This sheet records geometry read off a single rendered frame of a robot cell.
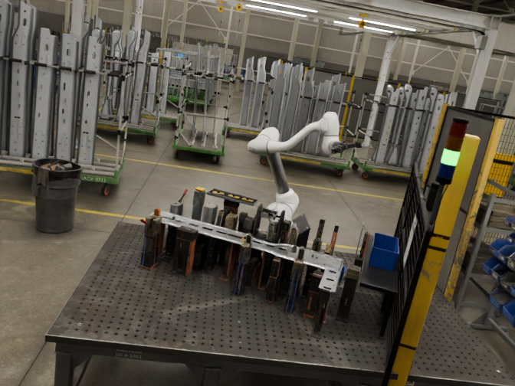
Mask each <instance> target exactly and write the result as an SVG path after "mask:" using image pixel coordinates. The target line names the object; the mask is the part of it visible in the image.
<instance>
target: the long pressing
mask: <svg viewBox="0 0 515 386"><path fill-rule="evenodd" d="M160 215H161V216H162V217H167V218H171V220H170V219H167V218H162V224H167V225H169V226H173V227H177V228H179V227H181V226H185V227H190V228H193V229H196V230H198V234H203V235H206V236H209V237H214V238H217V239H220V240H225V241H228V242H232V243H234V244H239V245H242V244H243V243H244V241H243V240H241V238H237V237H243V236H246V235H247V234H246V233H243V232H240V231H234V230H232V229H228V228H225V227H220V226H217V225H213V224H209V223H205V222H202V221H197V220H194V219H191V218H186V217H183V216H180V215H177V214H171V213H169V212H165V211H160ZM173 216H175V220H173V219H172V217H173ZM176 220H178V221H183V222H185V223H182V222H178V221H176ZM190 224H194V225H198V227H196V226H192V225H190ZM203 227H206V228H209V229H212V231H210V230H207V229H204V228H203ZM216 231H220V232H223V233H226V234H221V233H218V232H216ZM229 234H231V235H235V236H237V237H232V236H229ZM252 240H254V241H257V242H260V243H262V244H258V243H255V242H252V247H251V248H254V249H256V250H262V251H264V252H268V253H270V254H273V255H274V256H276V257H280V258H284V259H287V260H292V261H295V259H296V257H298V252H299V249H300V247H297V252H296V253H292V252H291V251H292V247H293V245H290V244H272V243H269V242H266V241H263V240H258V239H256V238H254V237H253V236H252ZM266 244H268V245H271V246H274V247H269V246H266ZM279 248H283V249H285V250H281V249H279ZM312 255H313V257H312ZM317 258H318V259H317ZM303 264H306V265H309V266H312V267H316V268H320V269H323V270H325V269H329V270H335V271H337V272H342V269H343V264H344V260H343V259H342V258H339V257H334V256H331V255H328V254H322V253H320V252H316V251H313V250H308V249H305V253H304V262H303ZM324 264H325V265H324Z"/></svg>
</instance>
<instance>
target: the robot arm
mask: <svg viewBox="0 0 515 386"><path fill-rule="evenodd" d="M315 130H318V131H320V132H321V133H322V134H324V137H323V143H322V150H323V151H324V152H325V153H326V154H329V155H333V154H338V153H341V152H343V151H344V150H345V149H349V148H354V147H356V148H362V144H361V143H360V142H357V143H349V144H344V143H343V142H340V141H339V130H340V125H339V118H338V116H337V114H336V113H333V112H326V113H325V114H324V116H323V118H322V119H321V120H320V121H319V122H315V123H311V124H309V125H308V126H306V127H305V128H303V129H302V130H301V131H299V132H298V134H296V135H295V136H294V137H292V138H291V139H289V140H288V141H286V142H279V137H280V134H279V132H278V130H277V129H276V128H274V127H269V128H266V129H264V130H263V131H262V132H261V133H260V134H259V135H258V137H257V138H255V139H254V140H251V141H250V142H249V143H248V150H249V151H250V152H252V153H254V154H262V155H265V154H267V159H268V161H269V165H270V167H271V172H272V175H273V178H274V183H275V185H276V188H277V193H276V202H274V203H272V204H270V205H269V206H268V207H267V208H269V209H270V210H274V211H278V214H276V215H278V216H280V213H281V212H282V210H285V216H284V220H289V221H291V218H292V214H293V213H294V212H295V211H296V209H297V206H298V204H299V198H298V196H297V194H296V193H295V192H294V191H293V190H292V189H291V188H289V186H288V183H287V178H286V175H285V172H284V167H283V165H282V161H281V159H280V153H279V152H284V151H287V150H289V149H292V148H293V147H294V146H295V145H296V144H298V143H299V142H300V141H301V140H302V139H304V138H305V137H306V136H307V135H308V134H310V133H311V132H312V131H315ZM292 227H295V228H296V229H297V224H296V223H293V222H291V226H290V230H289V233H290V231H291V229H292ZM297 231H299V229H297Z"/></svg>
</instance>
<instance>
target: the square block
mask: <svg viewBox="0 0 515 386"><path fill-rule="evenodd" d="M360 270H361V267H358V266H355V265H352V264H349V266H348V268H347V271H346V279H345V283H344V287H343V292H342V296H341V299H340V304H339V308H338V311H337V313H336V318H335V320H336V321H340V322H344V323H348V319H349V311H350V308H351V305H352V301H353V296H354V292H355V289H356V284H357V281H358V280H359V275H360Z"/></svg>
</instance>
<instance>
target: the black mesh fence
mask: <svg viewBox="0 0 515 386"><path fill-rule="evenodd" d="M417 164H418V163H417V162H414V163H413V166H412V171H411V174H410V178H409V180H408V186H407V188H406V192H405V197H404V200H403V203H402V208H401V211H400V215H399V219H398V223H397V226H396V229H395V234H394V237H397V238H398V239H399V255H398V295H397V296H395V298H394V301H393V304H392V309H391V312H390V315H389V320H388V323H387V326H386V327H387V335H386V351H385V372H384V375H383V378H382V383H381V385H380V386H388V383H389V378H390V375H391V373H392V367H393V365H394V362H395V357H396V355H397V351H398V349H399V344H400V341H401V338H402V333H403V331H404V328H405V324H406V320H407V318H408V313H409V310H410V307H411V304H412V300H413V297H414V294H415V289H416V286H417V283H418V279H419V276H420V273H421V270H422V266H423V263H424V260H425V255H426V253H427V249H428V245H429V242H430V239H431V235H432V231H427V230H426V227H427V224H428V222H429V219H428V212H427V208H426V204H425V200H422V199H423V198H424V194H423V191H422V184H421V180H420V179H421V178H420V176H419V172H418V166H417ZM420 187H421V188H420ZM415 212H416V215H417V222H418V223H417V226H416V229H415V234H414V237H413V240H412V245H411V247H410V251H409V253H408V259H407V261H406V265H405V269H404V272H403V259H404V257H403V255H404V253H405V250H406V249H405V248H406V245H408V244H407V242H408V237H410V235H409V234H410V231H411V228H412V223H413V220H414V217H415ZM404 256H405V255H404ZM382 320H383V317H381V316H377V321H376V324H378V325H381V324H382Z"/></svg>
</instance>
